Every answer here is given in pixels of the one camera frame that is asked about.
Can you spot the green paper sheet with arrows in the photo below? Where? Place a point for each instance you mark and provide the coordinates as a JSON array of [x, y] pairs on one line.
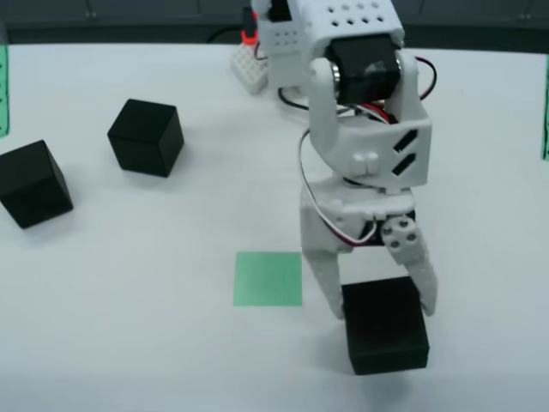
[[544, 107], [3, 86]]

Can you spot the black and orange clamp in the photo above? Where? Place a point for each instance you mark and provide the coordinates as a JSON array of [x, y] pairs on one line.
[[249, 36]]

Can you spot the black cube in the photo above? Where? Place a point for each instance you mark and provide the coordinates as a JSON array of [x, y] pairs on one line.
[[34, 189], [386, 335], [146, 141]]

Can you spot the green square paper marker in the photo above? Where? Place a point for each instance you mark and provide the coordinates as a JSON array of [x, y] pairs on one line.
[[266, 279]]

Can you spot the grey cabinet row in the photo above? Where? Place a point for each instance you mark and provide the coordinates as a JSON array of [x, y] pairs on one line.
[[472, 10]]

